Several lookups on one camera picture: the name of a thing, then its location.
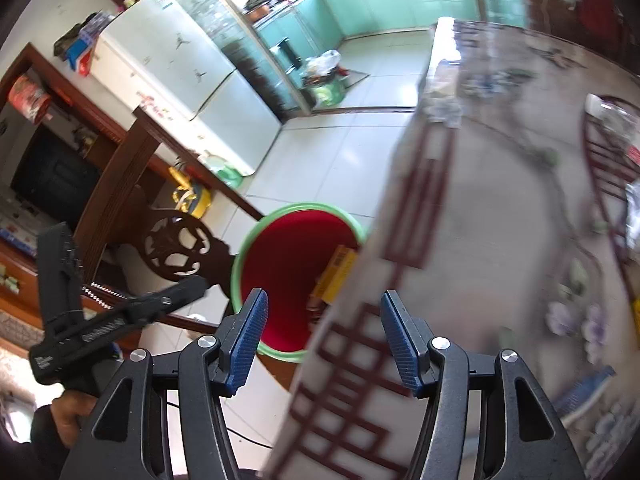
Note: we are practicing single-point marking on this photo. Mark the red tin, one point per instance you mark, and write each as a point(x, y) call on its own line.
point(27, 97)

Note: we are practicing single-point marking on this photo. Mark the carved wooden chair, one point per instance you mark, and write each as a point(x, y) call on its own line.
point(130, 160)

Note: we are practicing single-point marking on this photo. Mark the green detergent bottle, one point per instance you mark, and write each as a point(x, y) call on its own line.
point(222, 172)

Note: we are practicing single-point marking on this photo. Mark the yellow orange snack box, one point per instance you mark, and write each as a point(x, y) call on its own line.
point(337, 270)

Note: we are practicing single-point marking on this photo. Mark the white refrigerator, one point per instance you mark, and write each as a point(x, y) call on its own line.
point(165, 60)

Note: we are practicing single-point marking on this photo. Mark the person's left hand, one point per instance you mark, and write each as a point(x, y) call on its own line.
point(72, 412)

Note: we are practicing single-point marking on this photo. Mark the black television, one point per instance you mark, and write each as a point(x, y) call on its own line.
point(55, 180)

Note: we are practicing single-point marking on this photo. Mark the person's left forearm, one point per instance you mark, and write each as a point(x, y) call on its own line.
point(45, 430)

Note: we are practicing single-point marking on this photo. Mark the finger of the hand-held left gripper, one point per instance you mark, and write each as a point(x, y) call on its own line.
point(170, 295)
point(60, 270)

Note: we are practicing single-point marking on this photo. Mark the yellow plastic container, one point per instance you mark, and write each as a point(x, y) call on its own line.
point(190, 195)

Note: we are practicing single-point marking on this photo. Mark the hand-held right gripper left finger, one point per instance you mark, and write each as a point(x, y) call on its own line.
point(245, 345)

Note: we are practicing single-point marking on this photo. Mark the green kitchen waste bin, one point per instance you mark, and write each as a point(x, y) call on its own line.
point(325, 87)

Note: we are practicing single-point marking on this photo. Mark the green base cabinets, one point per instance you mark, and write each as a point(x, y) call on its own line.
point(400, 5)

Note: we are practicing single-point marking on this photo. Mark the green bin with red inside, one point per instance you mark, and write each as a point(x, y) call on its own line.
point(290, 260)

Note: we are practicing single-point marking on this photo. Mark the orange cooking pot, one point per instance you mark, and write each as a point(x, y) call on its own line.
point(257, 14)

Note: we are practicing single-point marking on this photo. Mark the clear plastic bottle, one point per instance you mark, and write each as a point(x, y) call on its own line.
point(612, 115)

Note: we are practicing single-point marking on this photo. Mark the dark cloth bundle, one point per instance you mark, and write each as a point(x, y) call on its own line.
point(75, 40)

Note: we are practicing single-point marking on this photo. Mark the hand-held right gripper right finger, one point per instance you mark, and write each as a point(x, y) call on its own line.
point(402, 345)

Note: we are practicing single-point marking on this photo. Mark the red and blue box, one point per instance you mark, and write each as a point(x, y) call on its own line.
point(82, 57)

